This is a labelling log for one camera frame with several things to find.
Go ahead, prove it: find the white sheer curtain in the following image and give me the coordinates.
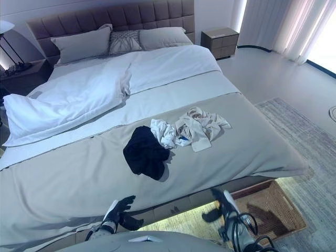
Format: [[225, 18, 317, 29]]
[[237, 0, 336, 65]]

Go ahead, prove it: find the dark nightstand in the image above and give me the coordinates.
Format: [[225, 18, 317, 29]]
[[0, 58, 55, 97]]

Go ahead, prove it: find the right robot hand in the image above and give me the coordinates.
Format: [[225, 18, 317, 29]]
[[201, 187, 242, 222]]

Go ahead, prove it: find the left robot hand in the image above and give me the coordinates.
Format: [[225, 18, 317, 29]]
[[103, 195, 145, 232]]

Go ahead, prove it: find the large grey pillow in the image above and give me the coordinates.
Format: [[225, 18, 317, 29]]
[[50, 23, 113, 65], [138, 26, 193, 51]]

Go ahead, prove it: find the large bed with grey cover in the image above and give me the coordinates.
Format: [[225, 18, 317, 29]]
[[0, 44, 308, 250]]

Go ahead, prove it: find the cream shirt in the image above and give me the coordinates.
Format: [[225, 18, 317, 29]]
[[174, 106, 233, 153]]

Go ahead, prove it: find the brown tufted headboard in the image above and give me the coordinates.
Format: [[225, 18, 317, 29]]
[[25, 0, 195, 61]]

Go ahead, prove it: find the woven wicker basket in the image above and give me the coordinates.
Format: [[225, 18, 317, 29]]
[[228, 179, 307, 247]]

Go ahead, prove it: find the white garment with blue tag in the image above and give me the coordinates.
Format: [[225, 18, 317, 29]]
[[150, 118, 190, 150]]

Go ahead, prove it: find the white duvet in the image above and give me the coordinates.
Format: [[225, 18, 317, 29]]
[[2, 60, 132, 147]]

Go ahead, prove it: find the black garment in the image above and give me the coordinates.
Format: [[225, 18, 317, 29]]
[[123, 125, 174, 181]]

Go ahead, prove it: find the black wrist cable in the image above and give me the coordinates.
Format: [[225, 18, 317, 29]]
[[223, 211, 282, 252]]

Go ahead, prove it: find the patterned decorative cushion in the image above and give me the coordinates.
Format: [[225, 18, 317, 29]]
[[108, 29, 143, 55]]

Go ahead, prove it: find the grey robot torso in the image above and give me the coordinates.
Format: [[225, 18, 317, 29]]
[[52, 230, 238, 252]]

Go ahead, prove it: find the brown nightstand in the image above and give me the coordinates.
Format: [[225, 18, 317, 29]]
[[201, 27, 239, 61]]

